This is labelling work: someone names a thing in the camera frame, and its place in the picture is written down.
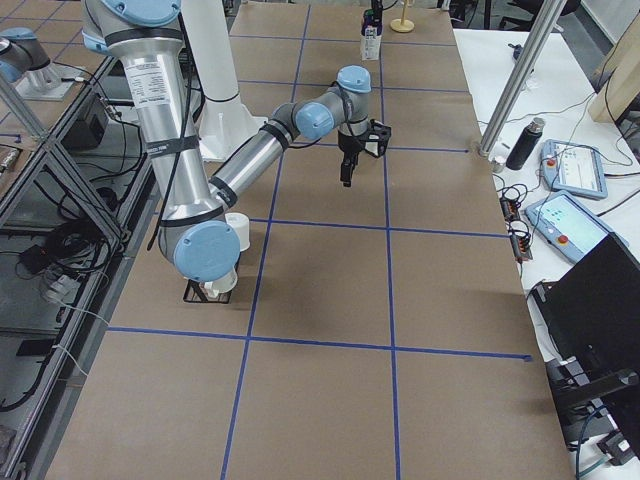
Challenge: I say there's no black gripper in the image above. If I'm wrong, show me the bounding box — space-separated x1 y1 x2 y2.
338 131 367 188
370 0 383 15

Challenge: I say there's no blue white milk carton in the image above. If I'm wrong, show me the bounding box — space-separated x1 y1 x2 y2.
360 10 382 61

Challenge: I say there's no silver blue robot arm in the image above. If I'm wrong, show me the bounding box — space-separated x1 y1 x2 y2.
82 1 372 282

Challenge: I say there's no white cup on rack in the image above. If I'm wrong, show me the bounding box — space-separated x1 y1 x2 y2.
225 212 251 252
203 268 237 300

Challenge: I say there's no wooden mug tree stand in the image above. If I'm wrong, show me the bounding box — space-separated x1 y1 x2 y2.
389 0 415 33

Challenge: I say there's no small silver cylinder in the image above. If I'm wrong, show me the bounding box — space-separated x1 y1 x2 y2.
491 156 506 174

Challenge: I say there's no brown paper table cover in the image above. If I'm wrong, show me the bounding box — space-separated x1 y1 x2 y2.
48 10 571 479

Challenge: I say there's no black water bottle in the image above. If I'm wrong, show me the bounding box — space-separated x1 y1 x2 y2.
506 117 546 171

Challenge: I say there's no black power strip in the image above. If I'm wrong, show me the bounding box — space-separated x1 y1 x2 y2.
499 198 533 264

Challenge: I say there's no near teach pendant tablet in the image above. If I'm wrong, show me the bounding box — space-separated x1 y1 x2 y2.
524 190 617 264

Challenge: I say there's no teach pendant tablet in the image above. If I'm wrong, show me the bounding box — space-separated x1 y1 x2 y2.
540 139 608 200
524 190 617 264

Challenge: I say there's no far teach pendant tablet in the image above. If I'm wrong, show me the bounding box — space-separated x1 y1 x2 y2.
540 139 608 200

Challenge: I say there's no black laptop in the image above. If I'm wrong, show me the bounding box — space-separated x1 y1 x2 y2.
532 233 639 373

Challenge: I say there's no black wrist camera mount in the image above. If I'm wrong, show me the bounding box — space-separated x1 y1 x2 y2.
364 119 392 158

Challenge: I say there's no white camera mast base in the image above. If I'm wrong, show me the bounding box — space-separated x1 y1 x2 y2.
181 0 266 162

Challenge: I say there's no aluminium frame post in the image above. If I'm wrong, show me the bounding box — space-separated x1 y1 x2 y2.
478 0 575 158

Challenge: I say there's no black wire cup rack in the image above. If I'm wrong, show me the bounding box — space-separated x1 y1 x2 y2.
182 280 232 304

